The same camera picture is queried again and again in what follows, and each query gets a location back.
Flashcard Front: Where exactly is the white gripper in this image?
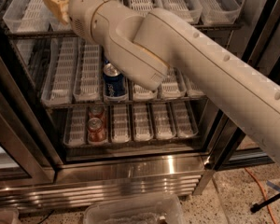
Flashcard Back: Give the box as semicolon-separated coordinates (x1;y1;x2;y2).
43;0;115;45

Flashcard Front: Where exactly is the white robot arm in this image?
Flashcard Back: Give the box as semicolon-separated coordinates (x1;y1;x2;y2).
43;0;280;166

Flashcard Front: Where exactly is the top shelf tray one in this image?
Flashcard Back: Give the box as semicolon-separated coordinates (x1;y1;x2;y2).
3;0;49;34

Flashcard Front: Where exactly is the shelf tray one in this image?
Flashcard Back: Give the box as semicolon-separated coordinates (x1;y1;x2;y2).
63;107;86;147
3;0;49;34
41;37;78;106

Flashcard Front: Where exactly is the middle shelf tray two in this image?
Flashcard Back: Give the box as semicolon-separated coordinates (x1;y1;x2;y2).
73;38;101;103

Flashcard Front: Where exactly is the middle shelf tray one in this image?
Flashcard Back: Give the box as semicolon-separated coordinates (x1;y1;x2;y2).
41;37;78;106

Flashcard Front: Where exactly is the front blue pepsi can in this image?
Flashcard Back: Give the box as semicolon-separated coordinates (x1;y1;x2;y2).
103;63;126;97

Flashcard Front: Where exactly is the top shelf tray five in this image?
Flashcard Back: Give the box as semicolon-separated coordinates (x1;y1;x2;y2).
161;0;203;24

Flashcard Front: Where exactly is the shelf tray five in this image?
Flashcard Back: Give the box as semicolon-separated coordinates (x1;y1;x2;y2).
161;0;203;24
160;68;186;99
152;103;175;140

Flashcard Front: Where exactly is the middle shelf tray three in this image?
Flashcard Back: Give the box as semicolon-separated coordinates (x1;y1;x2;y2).
103;58;127;101

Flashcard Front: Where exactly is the bottom shelf tray two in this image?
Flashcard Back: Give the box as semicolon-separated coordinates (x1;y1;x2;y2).
86;105;110;146

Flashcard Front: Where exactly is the middle shelf tray four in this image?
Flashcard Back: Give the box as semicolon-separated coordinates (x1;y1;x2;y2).
130;82;158;101

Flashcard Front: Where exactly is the rear red soda can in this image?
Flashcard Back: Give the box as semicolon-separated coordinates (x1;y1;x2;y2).
89;106;106;126

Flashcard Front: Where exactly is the red soda can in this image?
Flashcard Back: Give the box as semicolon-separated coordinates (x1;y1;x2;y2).
87;118;106;143
89;106;106;126

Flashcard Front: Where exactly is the bottom shelf tray three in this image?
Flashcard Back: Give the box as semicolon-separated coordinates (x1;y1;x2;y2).
111;105;131;143

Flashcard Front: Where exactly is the stainless steel fridge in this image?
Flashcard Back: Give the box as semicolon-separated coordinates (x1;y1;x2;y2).
0;0;280;213

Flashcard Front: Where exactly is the middle shelf tray five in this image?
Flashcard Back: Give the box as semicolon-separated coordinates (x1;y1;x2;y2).
160;68;186;99

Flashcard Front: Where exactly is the bottom shelf tray one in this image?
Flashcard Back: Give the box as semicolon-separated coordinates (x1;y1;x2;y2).
63;107;86;147

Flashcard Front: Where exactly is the front red soda can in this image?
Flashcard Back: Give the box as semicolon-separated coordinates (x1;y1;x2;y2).
87;118;106;143

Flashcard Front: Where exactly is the top shelf tray six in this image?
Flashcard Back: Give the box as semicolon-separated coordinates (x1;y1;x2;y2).
199;0;240;25

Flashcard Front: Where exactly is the shelf tray six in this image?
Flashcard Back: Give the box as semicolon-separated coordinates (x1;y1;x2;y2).
172;101;198;138
183;77;204;97
199;0;240;25

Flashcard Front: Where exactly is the bottom shelf tray four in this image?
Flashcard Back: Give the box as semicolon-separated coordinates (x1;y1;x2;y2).
133;104;153;141

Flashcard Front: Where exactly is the middle shelf tray six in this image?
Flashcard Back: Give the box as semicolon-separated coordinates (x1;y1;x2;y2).
183;77;204;97

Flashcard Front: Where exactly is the bottom shelf tray five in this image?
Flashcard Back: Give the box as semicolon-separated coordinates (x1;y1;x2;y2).
152;103;175;140

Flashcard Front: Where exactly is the bottom shelf tray six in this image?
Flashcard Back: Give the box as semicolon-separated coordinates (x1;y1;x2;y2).
172;101;198;138

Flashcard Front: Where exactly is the open fridge glass door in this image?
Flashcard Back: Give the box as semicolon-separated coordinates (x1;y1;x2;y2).
204;0;280;172

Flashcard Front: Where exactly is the small clear container corner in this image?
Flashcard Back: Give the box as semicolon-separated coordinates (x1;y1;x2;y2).
0;208;21;224

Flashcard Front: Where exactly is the clear plastic bin on floor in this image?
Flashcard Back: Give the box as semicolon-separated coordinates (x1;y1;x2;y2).
83;193;187;224

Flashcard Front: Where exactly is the black stand leg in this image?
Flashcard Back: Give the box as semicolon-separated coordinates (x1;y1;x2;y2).
250;193;280;213

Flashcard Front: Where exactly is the orange cable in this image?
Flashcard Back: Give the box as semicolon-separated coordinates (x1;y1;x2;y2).
244;167;278;224

